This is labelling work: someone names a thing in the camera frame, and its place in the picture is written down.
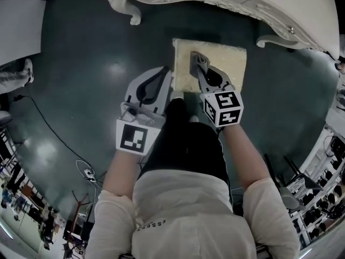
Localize white cabinet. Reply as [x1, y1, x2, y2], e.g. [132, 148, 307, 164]
[0, 0, 77, 67]

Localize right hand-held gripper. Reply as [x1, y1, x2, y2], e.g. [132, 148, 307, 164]
[194, 66, 245, 129]

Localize grey chair with black legs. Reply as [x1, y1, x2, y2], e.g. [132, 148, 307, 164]
[263, 153, 323, 219]

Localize beige cushioned seat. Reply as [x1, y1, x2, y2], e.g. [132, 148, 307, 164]
[172, 38, 247, 94]

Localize person's white shirt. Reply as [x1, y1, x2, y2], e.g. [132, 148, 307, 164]
[87, 171, 302, 259]

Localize person's right forearm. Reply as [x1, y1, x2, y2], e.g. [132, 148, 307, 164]
[220, 124, 273, 195]

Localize person's left forearm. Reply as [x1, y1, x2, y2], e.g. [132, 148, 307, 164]
[103, 147, 148, 200]

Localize black floor cable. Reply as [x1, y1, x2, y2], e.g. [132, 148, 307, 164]
[12, 94, 91, 170]

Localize grey cloth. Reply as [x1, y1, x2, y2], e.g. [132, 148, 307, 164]
[190, 51, 213, 77]

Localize person's black trousers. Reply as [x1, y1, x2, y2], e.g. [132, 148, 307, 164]
[138, 98, 231, 196]

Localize brown coat rack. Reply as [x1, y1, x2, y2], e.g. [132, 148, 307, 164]
[70, 189, 90, 238]

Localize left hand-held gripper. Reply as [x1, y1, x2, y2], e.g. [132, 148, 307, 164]
[115, 66, 173, 156]

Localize white shelf with black items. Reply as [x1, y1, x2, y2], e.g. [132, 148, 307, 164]
[285, 114, 345, 255]

